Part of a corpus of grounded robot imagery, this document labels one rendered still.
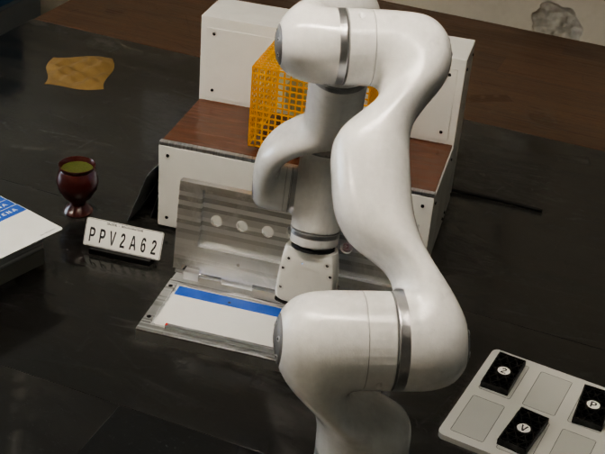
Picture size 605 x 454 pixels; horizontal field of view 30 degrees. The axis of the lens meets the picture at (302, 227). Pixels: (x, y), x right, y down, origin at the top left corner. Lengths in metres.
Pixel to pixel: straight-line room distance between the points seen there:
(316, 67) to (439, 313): 0.36
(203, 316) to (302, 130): 0.44
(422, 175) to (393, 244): 0.84
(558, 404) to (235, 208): 0.66
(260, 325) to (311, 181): 0.31
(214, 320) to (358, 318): 0.74
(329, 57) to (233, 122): 0.90
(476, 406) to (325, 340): 0.66
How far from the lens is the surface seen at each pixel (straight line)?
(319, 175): 1.84
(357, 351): 1.30
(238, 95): 2.39
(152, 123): 2.76
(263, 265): 2.06
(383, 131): 1.40
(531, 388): 1.98
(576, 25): 3.58
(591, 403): 1.97
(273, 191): 1.85
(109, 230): 2.23
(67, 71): 3.02
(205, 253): 2.09
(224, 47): 2.36
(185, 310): 2.04
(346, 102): 1.69
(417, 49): 1.45
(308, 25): 1.44
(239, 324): 2.01
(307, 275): 1.91
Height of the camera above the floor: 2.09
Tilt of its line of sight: 30 degrees down
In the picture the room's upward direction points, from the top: 5 degrees clockwise
